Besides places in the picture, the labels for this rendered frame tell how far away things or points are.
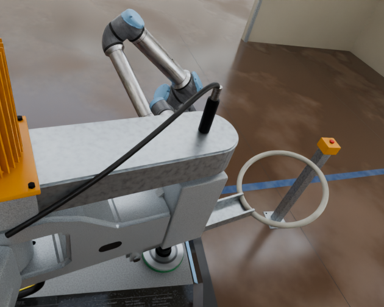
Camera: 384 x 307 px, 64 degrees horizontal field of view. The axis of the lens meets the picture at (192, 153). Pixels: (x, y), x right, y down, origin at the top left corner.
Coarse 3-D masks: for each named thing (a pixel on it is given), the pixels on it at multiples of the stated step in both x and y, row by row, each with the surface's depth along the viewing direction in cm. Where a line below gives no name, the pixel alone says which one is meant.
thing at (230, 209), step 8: (224, 200) 161; (232, 200) 165; (216, 208) 160; (224, 208) 161; (232, 208) 162; (240, 208) 163; (216, 216) 156; (224, 216) 158; (232, 216) 153; (240, 216) 156; (208, 224) 147; (216, 224) 150; (224, 224) 154; (152, 248) 136; (128, 256) 131
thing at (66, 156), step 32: (64, 128) 89; (96, 128) 92; (128, 128) 96; (192, 128) 103; (224, 128) 108; (64, 160) 80; (96, 160) 83; (128, 160) 86; (160, 160) 89; (192, 160) 94; (224, 160) 103; (64, 192) 78; (96, 192) 84; (128, 192) 91; (0, 224) 74
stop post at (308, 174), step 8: (320, 144) 244; (328, 144) 237; (336, 144) 240; (320, 152) 246; (328, 152) 239; (336, 152) 241; (312, 160) 255; (320, 160) 248; (304, 168) 264; (320, 168) 256; (304, 176) 264; (312, 176) 262; (296, 184) 274; (304, 184) 268; (288, 192) 285; (296, 192) 276; (288, 200) 285; (296, 200) 286; (280, 208) 296; (288, 208) 293; (272, 216) 309; (280, 216) 301
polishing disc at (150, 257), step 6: (174, 246) 161; (180, 246) 162; (144, 252) 154; (150, 252) 155; (174, 252) 158; (180, 252) 159; (144, 258) 152; (150, 258) 153; (156, 258) 154; (162, 258) 154; (168, 258) 155; (174, 258) 156; (180, 258) 157; (150, 264) 151; (156, 264) 151; (162, 264) 152; (168, 264) 153; (174, 264) 153; (162, 270) 151
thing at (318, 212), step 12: (264, 156) 181; (288, 156) 180; (300, 156) 177; (312, 168) 173; (240, 180) 172; (324, 180) 166; (240, 192) 168; (324, 192) 162; (324, 204) 158; (252, 216) 160; (312, 216) 155
